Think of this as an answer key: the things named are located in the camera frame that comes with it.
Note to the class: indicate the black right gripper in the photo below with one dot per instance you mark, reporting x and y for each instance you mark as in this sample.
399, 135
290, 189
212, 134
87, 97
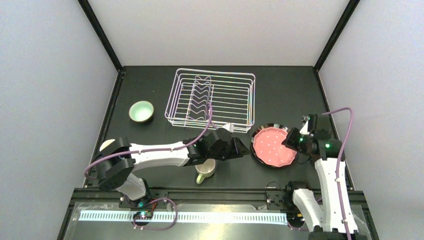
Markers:
292, 137

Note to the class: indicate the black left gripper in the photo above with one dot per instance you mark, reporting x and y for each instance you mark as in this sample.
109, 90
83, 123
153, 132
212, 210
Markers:
233, 147

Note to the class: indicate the dark striped plate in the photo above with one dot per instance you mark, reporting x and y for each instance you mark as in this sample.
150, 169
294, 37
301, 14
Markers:
261, 127

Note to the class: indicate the white wire dish rack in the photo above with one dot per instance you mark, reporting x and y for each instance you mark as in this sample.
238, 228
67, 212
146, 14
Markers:
197, 96

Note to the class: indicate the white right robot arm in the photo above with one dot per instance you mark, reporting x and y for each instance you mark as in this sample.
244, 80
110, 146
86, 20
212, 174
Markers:
332, 219

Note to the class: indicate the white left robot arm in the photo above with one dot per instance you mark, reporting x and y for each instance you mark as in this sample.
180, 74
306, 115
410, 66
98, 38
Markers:
118, 161

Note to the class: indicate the white LED light strip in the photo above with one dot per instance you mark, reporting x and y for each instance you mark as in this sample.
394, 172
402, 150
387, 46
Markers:
185, 217

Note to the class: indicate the green celadon bowl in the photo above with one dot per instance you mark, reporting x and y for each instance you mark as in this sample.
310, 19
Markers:
141, 111

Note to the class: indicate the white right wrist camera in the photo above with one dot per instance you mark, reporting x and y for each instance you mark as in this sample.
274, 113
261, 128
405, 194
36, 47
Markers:
305, 129

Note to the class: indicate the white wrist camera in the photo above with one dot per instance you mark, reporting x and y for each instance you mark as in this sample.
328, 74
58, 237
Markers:
305, 129
229, 127

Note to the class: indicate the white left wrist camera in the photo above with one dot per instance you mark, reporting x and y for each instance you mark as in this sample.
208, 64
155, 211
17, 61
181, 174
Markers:
229, 127

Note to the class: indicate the cream mug green handle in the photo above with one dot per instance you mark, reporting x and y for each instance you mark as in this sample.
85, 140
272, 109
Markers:
205, 170

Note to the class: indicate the white mug blue handle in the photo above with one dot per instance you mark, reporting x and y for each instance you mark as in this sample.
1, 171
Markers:
105, 144

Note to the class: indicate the black right frame post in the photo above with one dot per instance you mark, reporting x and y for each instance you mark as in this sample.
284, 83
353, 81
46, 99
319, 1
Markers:
336, 33

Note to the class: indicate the black frame post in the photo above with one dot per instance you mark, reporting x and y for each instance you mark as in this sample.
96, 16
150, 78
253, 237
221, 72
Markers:
98, 29
336, 33

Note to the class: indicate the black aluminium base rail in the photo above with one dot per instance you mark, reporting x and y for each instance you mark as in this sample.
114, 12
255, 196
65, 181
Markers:
188, 199

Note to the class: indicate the black left frame post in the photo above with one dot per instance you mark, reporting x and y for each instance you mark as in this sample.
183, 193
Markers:
98, 29

